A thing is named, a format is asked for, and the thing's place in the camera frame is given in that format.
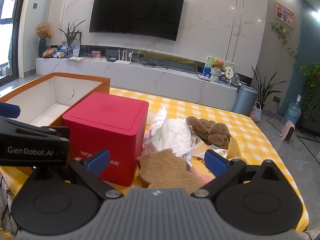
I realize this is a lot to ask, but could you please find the white cloth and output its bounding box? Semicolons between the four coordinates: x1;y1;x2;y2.
141;107;201;157

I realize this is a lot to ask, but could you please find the yellow snack packet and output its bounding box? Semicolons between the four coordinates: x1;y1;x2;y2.
184;137;242;188

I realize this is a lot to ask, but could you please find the orange cardboard box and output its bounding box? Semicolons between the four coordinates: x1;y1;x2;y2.
1;72;110;127

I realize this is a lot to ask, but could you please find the brown knotted plush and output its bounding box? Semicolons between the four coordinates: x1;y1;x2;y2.
186;116;232;150

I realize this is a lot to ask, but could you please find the red cube box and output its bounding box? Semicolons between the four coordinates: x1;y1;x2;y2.
62;92;149;187

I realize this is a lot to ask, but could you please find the brown flat felt piece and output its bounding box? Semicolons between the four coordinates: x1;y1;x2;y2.
137;149;203;194

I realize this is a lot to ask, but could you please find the pink woven small bag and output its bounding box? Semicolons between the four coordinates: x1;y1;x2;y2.
250;101;262;122

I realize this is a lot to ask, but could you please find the bread loaf on console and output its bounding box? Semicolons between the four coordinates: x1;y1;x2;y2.
42;48;58;58

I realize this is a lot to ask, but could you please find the grey blue trash bin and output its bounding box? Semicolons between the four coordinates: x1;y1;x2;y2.
232;85;258;116

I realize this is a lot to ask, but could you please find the pink space heater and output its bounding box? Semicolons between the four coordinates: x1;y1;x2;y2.
280;120;295;142

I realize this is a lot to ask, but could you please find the dried orange flower vase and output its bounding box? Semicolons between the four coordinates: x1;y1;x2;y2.
35;22;51;57

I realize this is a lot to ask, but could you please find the green leafy floor plant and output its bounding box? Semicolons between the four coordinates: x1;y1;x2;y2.
251;67;287;109

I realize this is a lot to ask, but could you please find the blue water jug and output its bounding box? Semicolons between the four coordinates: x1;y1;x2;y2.
281;94;302;125

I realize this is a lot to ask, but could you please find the white marble tv console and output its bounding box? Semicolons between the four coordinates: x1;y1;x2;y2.
36;58;237;111

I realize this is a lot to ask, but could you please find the green plant glass vase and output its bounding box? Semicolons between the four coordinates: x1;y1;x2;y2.
59;20;85;59

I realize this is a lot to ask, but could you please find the teddy bear plush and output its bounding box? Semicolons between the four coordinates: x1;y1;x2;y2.
211;59;224;71

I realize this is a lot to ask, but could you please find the white wifi router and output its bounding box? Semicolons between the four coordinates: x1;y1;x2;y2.
115;49;133;65

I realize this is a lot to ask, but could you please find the dark cabinet with plants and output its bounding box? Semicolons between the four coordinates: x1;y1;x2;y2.
299;62;319;135

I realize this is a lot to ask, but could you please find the hanging ivy vine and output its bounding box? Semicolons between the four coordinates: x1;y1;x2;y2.
270;22;298;60

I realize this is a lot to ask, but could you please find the framed wall picture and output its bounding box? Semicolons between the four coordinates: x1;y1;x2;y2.
275;1;295;29

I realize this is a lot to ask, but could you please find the black wall television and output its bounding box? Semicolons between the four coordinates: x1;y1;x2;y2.
89;0;184;41

